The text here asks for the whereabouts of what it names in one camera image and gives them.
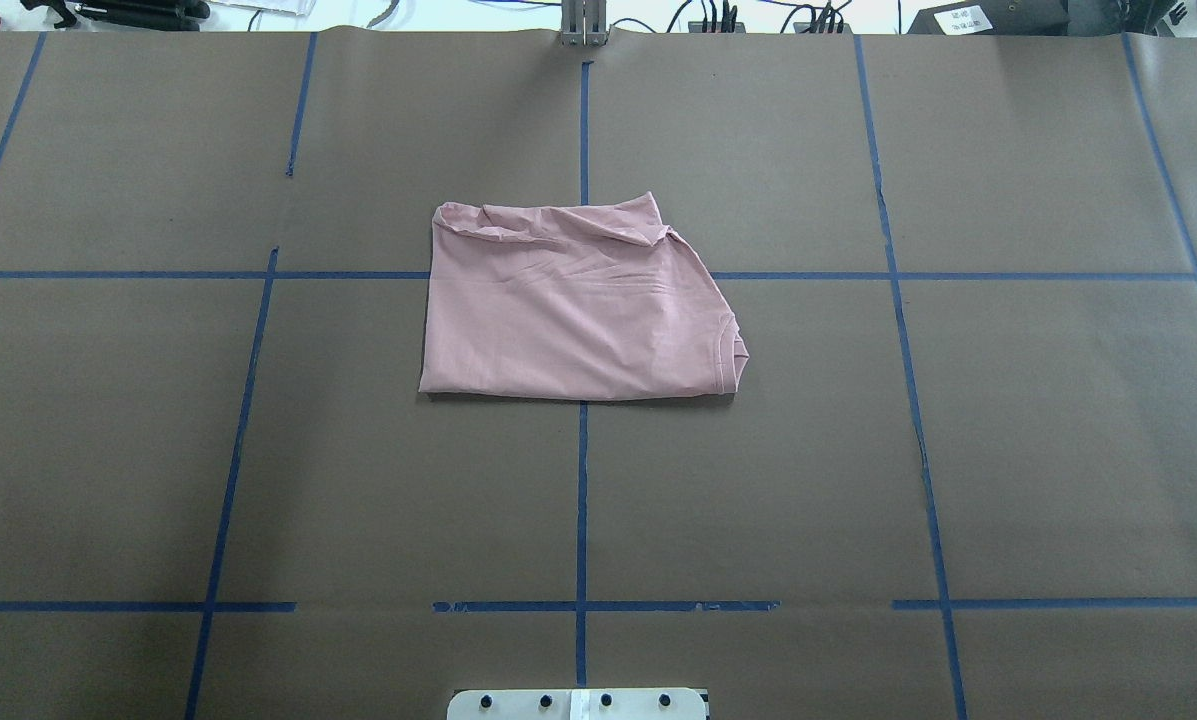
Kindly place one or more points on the pink printed t-shirt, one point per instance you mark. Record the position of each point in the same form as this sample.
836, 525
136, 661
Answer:
593, 303

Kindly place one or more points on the black box device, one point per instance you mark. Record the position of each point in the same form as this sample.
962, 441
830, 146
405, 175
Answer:
1003, 18

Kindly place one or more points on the black folded tripod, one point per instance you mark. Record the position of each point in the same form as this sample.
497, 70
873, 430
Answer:
163, 16

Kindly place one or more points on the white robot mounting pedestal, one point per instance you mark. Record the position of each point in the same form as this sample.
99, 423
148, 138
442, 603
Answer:
581, 703

